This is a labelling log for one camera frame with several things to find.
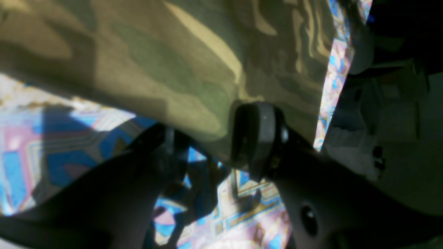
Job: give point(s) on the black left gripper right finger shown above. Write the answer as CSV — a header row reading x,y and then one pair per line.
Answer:
x,y
329,206

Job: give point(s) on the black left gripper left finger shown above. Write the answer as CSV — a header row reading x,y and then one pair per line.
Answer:
x,y
109,207

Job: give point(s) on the camouflage T-shirt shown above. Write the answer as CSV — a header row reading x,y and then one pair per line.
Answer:
x,y
186,63

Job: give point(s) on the patterned tile tablecloth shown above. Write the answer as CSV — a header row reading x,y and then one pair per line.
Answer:
x,y
48,140

